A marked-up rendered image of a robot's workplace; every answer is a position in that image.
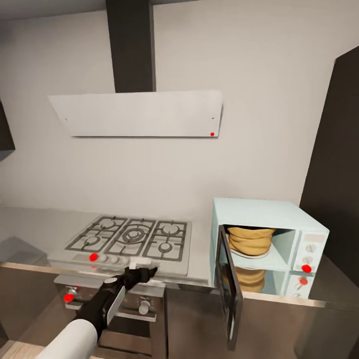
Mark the range hood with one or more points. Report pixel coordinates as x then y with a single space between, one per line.
136 108

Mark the fridge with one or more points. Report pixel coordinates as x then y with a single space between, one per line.
331 188

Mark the oven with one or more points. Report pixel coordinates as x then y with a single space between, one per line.
139 328

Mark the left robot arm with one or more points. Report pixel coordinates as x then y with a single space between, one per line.
79 337

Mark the popcorn bag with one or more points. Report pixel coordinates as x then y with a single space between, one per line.
250 240

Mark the microwave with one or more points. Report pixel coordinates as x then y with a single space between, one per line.
296 244

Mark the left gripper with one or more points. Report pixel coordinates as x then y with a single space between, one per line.
141 275

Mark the burner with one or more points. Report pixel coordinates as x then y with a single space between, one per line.
111 241

